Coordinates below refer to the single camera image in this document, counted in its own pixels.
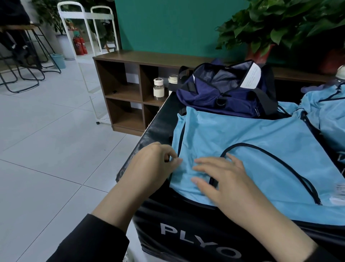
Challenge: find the wooden shelf cabinet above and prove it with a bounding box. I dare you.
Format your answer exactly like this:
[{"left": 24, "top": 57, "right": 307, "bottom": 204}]
[{"left": 93, "top": 51, "right": 337, "bottom": 137}]

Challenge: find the person's left hand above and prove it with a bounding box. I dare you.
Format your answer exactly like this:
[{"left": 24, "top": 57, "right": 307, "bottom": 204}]
[{"left": 120, "top": 142, "right": 184, "bottom": 205}]

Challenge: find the black leather bench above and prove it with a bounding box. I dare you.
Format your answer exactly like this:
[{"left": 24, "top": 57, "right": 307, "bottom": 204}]
[{"left": 116, "top": 81, "right": 345, "bottom": 262}]

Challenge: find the white metal rack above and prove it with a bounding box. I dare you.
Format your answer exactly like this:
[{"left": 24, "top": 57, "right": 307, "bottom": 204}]
[{"left": 29, "top": 0, "right": 120, "bottom": 52}]

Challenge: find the white wheeled cart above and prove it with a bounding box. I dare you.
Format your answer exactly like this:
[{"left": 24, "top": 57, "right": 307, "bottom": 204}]
[{"left": 56, "top": 1, "right": 121, "bottom": 126}]

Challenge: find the person's right hand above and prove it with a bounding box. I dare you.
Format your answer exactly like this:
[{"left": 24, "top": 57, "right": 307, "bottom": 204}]
[{"left": 191, "top": 153, "right": 273, "bottom": 223}]

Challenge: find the wooden top black stool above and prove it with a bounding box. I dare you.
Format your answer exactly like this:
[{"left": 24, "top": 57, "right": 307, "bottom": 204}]
[{"left": 0, "top": 24, "right": 63, "bottom": 94}]

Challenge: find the navy blue bag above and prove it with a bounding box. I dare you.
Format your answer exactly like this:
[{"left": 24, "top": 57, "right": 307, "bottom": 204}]
[{"left": 176, "top": 59, "right": 279, "bottom": 119}]

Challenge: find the person's right forearm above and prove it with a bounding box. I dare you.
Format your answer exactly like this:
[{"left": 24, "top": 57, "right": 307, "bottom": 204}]
[{"left": 248, "top": 202, "right": 345, "bottom": 262}]

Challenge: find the teal bucket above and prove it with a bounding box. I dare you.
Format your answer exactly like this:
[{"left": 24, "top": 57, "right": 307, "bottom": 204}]
[{"left": 51, "top": 53, "right": 66, "bottom": 70}]

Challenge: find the small white-lidded jar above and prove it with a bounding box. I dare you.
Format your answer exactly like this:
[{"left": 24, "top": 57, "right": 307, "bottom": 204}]
[{"left": 153, "top": 78, "right": 166, "bottom": 99}]

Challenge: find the light blue vest black trim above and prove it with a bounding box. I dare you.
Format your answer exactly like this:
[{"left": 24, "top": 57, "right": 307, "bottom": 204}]
[
  {"left": 169, "top": 106, "right": 345, "bottom": 226},
  {"left": 277, "top": 81, "right": 345, "bottom": 163}
]

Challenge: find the person's left forearm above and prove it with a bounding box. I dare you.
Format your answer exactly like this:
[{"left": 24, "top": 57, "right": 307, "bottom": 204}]
[{"left": 46, "top": 184, "right": 146, "bottom": 262}]

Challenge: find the purple cloth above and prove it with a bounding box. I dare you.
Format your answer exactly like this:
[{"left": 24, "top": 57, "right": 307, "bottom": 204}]
[{"left": 301, "top": 80, "right": 337, "bottom": 94}]

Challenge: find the green plant in red pot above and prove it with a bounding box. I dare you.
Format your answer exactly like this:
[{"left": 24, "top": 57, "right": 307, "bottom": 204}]
[{"left": 216, "top": 0, "right": 345, "bottom": 67}]

